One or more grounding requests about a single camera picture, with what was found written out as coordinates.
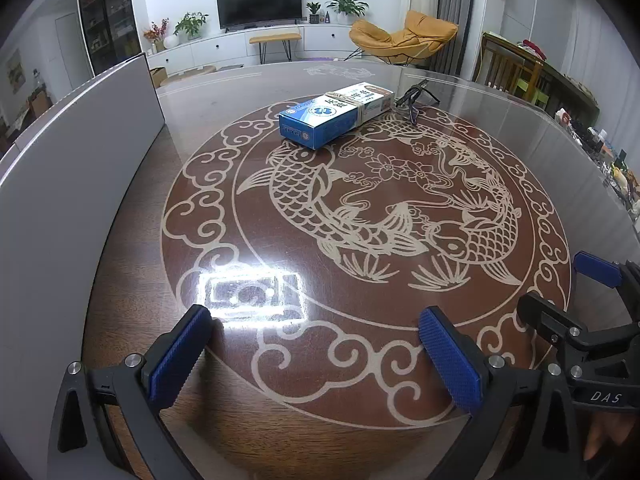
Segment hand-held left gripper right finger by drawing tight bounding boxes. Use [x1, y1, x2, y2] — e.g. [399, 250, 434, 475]
[418, 306, 586, 480]

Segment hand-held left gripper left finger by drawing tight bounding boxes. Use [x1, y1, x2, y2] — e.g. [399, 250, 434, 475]
[50, 304, 213, 480]

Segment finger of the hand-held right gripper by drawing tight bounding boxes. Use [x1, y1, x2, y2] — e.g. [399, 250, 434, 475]
[517, 292, 640, 382]
[573, 251, 640, 323]

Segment brown patterned wooden desktop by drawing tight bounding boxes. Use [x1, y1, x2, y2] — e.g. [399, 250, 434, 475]
[80, 57, 640, 480]

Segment person's right hand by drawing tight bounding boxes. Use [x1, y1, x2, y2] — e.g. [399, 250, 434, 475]
[582, 408, 637, 462]

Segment cluttered wooden side table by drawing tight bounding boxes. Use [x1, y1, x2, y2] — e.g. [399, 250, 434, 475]
[540, 57, 640, 231]

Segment wooden dining chair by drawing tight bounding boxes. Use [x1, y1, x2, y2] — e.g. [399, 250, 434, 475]
[480, 32, 543, 101]

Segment blue and white carton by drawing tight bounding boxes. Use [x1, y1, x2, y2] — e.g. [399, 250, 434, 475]
[278, 82, 396, 151]

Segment yellow lounge chair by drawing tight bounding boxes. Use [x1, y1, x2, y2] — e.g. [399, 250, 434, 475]
[349, 10, 459, 67]

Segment grey curtain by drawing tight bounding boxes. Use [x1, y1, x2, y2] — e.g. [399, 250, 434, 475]
[411, 0, 476, 81]

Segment white television cabinet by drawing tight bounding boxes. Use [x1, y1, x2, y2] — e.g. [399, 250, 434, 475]
[150, 24, 366, 75]

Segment white door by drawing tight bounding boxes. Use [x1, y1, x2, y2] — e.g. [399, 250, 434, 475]
[54, 14, 95, 92]

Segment red flower arrangement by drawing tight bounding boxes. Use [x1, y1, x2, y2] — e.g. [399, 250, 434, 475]
[143, 18, 171, 53]

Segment bushy green potted plant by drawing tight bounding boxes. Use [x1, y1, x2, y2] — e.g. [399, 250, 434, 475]
[173, 11, 209, 41]

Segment wooden bench with metal legs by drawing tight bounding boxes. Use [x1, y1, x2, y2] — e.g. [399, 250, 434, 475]
[249, 32, 303, 64]

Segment dark glass display cabinet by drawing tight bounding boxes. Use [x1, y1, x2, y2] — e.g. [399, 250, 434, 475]
[76, 0, 143, 76]

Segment black flat television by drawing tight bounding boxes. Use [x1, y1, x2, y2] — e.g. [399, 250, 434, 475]
[216, 0, 303, 31]

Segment large leafy potted plant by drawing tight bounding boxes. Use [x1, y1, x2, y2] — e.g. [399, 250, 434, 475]
[326, 0, 370, 23]

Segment black frame glasses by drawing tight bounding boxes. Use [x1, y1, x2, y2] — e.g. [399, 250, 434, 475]
[395, 80, 441, 126]

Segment framed wall picture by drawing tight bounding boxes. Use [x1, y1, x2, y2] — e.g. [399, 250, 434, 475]
[6, 49, 26, 93]

